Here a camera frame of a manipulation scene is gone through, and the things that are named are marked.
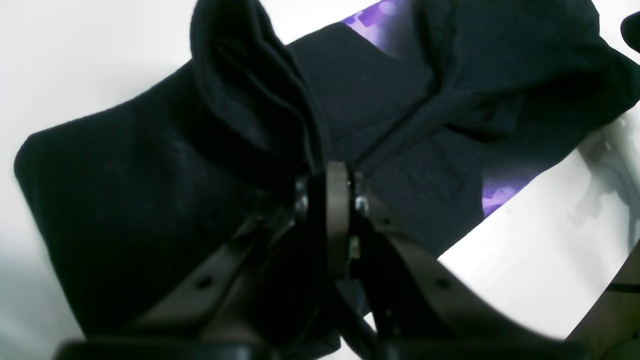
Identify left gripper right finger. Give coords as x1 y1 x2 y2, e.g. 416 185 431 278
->
327 162 550 346

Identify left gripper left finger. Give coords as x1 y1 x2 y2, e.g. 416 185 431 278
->
126 173 326 347

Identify black T-shirt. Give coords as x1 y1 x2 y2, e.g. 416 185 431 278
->
14 0 639 360

